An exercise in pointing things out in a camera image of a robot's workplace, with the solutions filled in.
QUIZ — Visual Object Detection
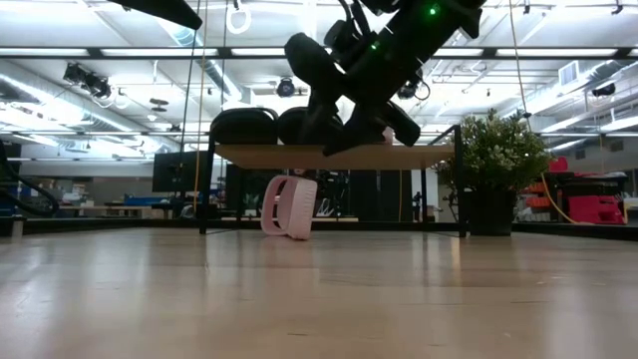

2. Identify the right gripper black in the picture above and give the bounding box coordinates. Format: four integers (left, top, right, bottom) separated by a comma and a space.
322, 42, 425, 157

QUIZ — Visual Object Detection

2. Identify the wooden shelf black metal frame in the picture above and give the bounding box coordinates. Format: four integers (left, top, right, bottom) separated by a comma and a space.
198, 123, 469, 239

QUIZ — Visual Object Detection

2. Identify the black rubber slide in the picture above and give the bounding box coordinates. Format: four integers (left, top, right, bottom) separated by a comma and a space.
209, 107, 280, 146
277, 106, 345, 146

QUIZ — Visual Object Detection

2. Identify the black ceiling spotlight cluster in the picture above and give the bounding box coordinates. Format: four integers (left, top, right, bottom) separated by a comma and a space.
63, 63, 114, 100

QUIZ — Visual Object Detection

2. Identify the green plant in black pot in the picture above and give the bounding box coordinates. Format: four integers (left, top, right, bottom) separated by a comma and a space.
432, 108, 553, 237

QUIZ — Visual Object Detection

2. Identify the small potted plant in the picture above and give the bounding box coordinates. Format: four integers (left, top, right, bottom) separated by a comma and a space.
242, 192, 260, 218

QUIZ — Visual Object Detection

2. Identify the black monitor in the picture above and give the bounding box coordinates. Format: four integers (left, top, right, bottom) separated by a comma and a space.
152, 151, 210, 193

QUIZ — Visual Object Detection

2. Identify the red storage bin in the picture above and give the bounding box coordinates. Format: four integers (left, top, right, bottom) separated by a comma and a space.
566, 194, 625, 225

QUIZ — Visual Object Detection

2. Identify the black overhead camera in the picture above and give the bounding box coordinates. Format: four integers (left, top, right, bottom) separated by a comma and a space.
397, 69, 431, 101

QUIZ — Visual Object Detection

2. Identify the black hanging cable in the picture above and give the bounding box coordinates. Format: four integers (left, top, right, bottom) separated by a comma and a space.
179, 0, 201, 151

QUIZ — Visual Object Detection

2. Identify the black overhead frame bar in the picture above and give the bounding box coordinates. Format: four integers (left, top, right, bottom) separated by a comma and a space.
0, 46, 638, 61

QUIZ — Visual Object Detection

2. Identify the white hanging ring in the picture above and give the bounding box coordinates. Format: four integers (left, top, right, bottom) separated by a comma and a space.
226, 0, 252, 35

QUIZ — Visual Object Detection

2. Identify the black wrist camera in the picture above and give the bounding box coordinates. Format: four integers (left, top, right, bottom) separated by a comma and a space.
284, 32, 348, 101

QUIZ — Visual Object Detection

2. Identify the yellow cable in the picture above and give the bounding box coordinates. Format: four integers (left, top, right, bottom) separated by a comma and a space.
540, 173, 582, 225

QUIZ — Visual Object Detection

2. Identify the black hose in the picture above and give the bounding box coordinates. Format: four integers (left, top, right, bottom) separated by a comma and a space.
0, 139, 60, 218

